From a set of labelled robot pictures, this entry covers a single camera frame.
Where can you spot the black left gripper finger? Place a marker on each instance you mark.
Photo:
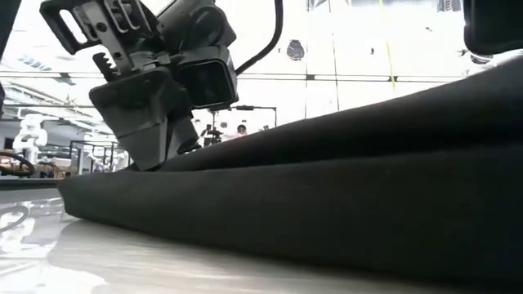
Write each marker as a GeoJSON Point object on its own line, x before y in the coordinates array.
{"type": "Point", "coordinates": [139, 114]}
{"type": "Point", "coordinates": [181, 136]}

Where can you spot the black cloth napkin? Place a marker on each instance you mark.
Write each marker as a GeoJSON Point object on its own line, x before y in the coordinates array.
{"type": "Point", "coordinates": [286, 196]}

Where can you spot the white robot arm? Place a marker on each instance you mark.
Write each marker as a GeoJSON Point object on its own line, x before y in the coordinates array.
{"type": "Point", "coordinates": [30, 134]}

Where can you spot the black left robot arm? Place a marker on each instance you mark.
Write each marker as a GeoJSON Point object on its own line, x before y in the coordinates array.
{"type": "Point", "coordinates": [6, 20]}

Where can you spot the long ceiling light strip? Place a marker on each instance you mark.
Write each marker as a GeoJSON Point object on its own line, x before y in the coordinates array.
{"type": "Point", "coordinates": [351, 77]}

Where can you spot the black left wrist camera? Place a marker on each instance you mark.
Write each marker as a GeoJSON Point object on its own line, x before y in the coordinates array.
{"type": "Point", "coordinates": [208, 81]}

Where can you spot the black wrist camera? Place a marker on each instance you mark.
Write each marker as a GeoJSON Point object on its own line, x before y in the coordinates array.
{"type": "Point", "coordinates": [494, 24]}
{"type": "Point", "coordinates": [208, 81]}

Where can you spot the black metal gantry frame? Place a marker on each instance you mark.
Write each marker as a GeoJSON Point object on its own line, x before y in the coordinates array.
{"type": "Point", "coordinates": [245, 108]}

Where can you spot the black aluminium table frame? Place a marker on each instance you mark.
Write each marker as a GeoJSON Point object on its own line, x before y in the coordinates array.
{"type": "Point", "coordinates": [24, 183]}

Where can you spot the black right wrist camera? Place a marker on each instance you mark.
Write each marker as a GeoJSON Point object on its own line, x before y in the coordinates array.
{"type": "Point", "coordinates": [494, 24]}

